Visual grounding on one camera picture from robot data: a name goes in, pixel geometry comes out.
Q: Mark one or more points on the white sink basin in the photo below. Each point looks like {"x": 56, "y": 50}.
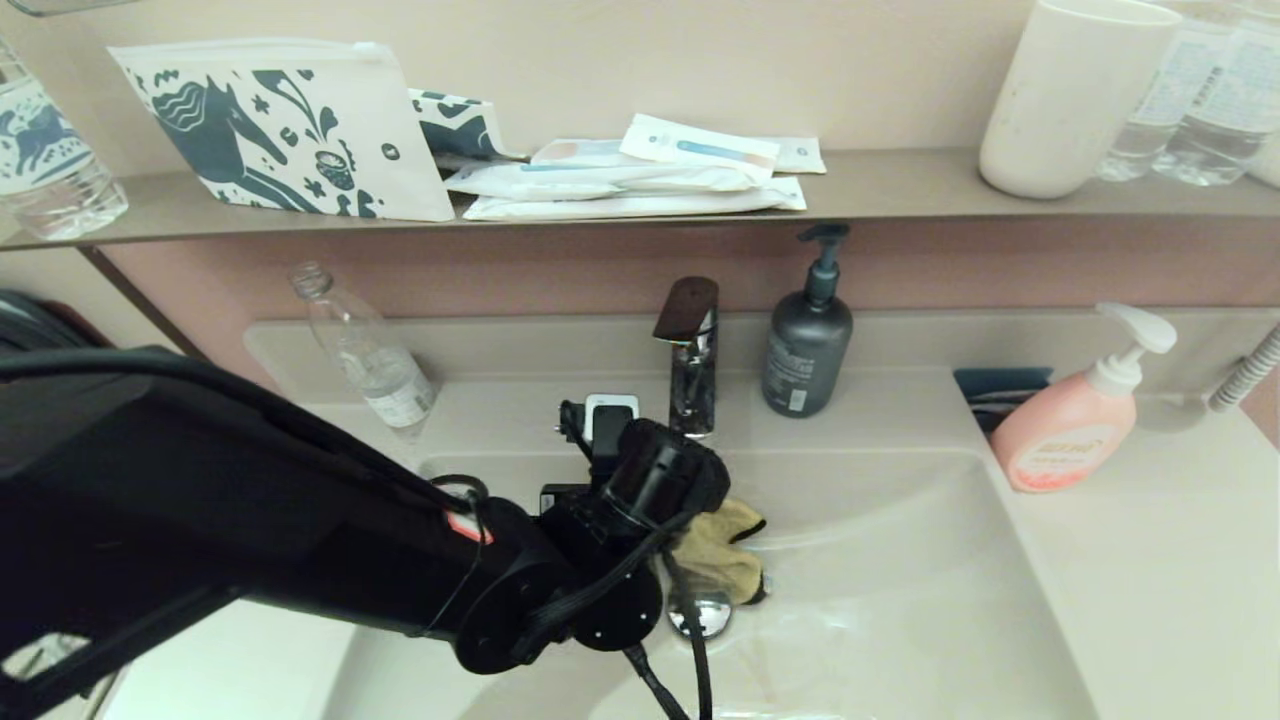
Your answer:
{"x": 900, "y": 600}

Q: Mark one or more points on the small white blue printed pouch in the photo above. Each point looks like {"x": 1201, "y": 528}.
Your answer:
{"x": 462, "y": 127}

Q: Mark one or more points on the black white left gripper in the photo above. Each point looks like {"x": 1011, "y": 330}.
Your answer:
{"x": 605, "y": 425}

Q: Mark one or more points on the dark blue box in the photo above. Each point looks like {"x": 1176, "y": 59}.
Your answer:
{"x": 1000, "y": 385}

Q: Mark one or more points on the chrome faucet with dark lever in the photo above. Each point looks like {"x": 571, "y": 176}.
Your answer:
{"x": 692, "y": 380}

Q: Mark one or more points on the chrome drain stopper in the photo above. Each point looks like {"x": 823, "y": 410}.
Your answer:
{"x": 705, "y": 615}

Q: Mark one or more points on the pink soap pump bottle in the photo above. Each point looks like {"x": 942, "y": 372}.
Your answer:
{"x": 1060, "y": 430}

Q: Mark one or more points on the white packet with blue toothbrush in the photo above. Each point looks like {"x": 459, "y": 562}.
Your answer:
{"x": 700, "y": 147}

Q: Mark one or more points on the tall white cup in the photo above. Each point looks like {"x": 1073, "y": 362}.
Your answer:
{"x": 1072, "y": 100}

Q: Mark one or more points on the long white sealed packet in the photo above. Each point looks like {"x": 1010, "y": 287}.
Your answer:
{"x": 620, "y": 205}
{"x": 560, "y": 180}

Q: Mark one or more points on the small white square packet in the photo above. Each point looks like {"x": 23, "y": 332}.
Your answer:
{"x": 805, "y": 155}

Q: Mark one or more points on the yellow cloth with black trim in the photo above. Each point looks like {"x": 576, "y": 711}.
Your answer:
{"x": 720, "y": 550}

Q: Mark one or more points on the white pouch with horse print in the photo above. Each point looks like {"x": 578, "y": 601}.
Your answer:
{"x": 297, "y": 130}

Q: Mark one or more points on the clear water bottle white label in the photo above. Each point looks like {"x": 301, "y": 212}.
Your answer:
{"x": 1232, "y": 100}
{"x": 1162, "y": 110}

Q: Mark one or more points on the brown wall shelf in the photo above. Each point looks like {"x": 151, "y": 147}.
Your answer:
{"x": 900, "y": 188}

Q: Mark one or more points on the empty clear plastic bottle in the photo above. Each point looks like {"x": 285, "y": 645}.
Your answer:
{"x": 372, "y": 360}

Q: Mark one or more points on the white packet with orange print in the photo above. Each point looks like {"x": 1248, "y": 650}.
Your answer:
{"x": 580, "y": 152}

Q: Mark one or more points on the dark grey pump bottle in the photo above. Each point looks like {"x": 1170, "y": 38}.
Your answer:
{"x": 805, "y": 360}

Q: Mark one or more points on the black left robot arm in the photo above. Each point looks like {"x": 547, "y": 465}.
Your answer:
{"x": 250, "y": 520}

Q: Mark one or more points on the water bottle with horse label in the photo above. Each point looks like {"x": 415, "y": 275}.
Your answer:
{"x": 45, "y": 150}

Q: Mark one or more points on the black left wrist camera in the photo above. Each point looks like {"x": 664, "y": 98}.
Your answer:
{"x": 562, "y": 497}

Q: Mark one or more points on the dark grey hair dryer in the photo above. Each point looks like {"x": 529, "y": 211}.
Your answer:
{"x": 40, "y": 325}

